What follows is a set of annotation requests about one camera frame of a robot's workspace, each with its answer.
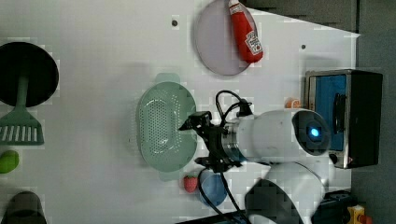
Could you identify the blue cup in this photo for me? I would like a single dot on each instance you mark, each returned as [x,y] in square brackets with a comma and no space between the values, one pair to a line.
[212,186]

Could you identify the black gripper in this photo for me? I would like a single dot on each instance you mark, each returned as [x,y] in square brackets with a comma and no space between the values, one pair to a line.
[217,160]

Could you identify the green oval plastic strainer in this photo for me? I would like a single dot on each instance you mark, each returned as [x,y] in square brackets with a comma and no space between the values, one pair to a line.
[161,111]

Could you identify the green round fruit toy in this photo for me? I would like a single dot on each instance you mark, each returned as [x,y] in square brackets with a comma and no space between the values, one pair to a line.
[9,161]

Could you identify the orange slice toy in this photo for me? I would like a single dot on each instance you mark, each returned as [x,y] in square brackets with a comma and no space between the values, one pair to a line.
[293,103]

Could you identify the grey round plate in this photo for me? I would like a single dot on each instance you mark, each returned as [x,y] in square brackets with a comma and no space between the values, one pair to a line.
[214,39]

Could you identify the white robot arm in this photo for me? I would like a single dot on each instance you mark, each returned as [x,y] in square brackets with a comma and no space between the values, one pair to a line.
[294,143]

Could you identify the green slotted spatula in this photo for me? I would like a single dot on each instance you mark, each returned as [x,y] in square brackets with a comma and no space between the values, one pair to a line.
[19,127]

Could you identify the red ketchup bottle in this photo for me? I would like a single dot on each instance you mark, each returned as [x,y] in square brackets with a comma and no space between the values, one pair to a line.
[246,39]

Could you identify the black round pan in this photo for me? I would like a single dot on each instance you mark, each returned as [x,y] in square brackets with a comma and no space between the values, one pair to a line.
[43,73]

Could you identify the dark grey cup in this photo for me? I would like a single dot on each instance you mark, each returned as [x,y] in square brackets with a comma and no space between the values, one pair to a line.
[24,208]

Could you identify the red strawberry toy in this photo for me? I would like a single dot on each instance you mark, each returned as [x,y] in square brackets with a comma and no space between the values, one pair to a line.
[190,183]

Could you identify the silver black toaster oven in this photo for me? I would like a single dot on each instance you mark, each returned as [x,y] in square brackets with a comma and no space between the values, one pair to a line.
[350,102]

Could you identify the yellow red emergency button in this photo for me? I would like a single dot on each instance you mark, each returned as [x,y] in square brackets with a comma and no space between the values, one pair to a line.
[358,216]

